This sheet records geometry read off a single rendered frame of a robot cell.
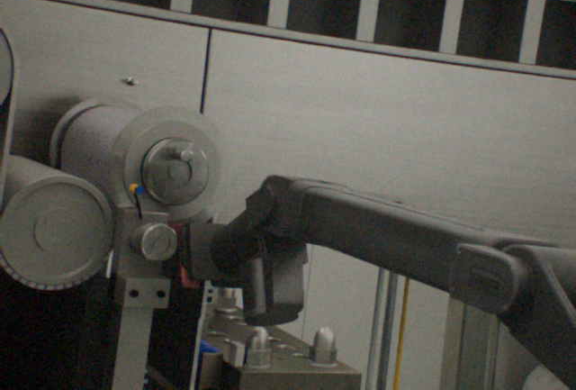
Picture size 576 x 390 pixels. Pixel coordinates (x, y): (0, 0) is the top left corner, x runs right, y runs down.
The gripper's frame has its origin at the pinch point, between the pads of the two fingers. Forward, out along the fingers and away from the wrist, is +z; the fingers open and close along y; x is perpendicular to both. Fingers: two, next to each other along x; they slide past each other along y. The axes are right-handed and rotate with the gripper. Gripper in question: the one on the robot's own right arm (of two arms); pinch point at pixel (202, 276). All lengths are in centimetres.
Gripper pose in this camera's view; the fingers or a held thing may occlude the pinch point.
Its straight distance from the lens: 134.6
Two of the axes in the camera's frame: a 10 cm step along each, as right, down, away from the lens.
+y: 9.0, 0.9, 4.4
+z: -4.4, 3.6, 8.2
